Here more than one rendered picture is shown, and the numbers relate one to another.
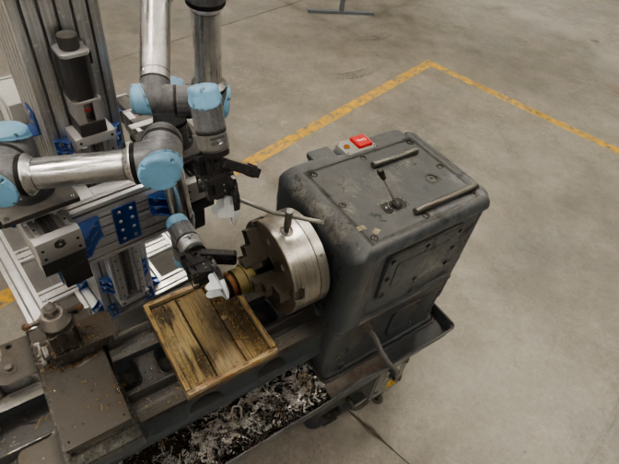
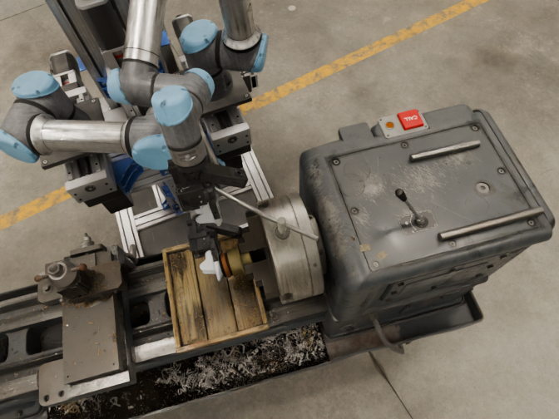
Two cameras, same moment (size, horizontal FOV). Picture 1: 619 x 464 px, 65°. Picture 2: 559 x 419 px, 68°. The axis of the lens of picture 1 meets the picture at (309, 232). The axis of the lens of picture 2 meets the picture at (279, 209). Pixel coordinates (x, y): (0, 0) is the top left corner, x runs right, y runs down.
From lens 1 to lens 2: 0.61 m
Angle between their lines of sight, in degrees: 24
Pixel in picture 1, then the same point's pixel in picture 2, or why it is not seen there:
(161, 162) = (152, 150)
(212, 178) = (185, 189)
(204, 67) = (229, 22)
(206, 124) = (171, 140)
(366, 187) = (392, 189)
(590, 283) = not seen: outside the picture
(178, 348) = (181, 300)
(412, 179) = (456, 185)
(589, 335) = not seen: outside the picture
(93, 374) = (100, 317)
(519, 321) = not seen: outside the picture
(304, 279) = (292, 286)
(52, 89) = (85, 32)
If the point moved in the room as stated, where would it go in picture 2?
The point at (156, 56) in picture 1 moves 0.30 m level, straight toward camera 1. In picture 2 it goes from (138, 36) to (103, 155)
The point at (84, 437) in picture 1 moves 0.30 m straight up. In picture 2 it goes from (79, 376) to (17, 364)
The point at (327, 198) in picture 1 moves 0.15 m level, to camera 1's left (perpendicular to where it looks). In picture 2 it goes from (340, 198) to (289, 179)
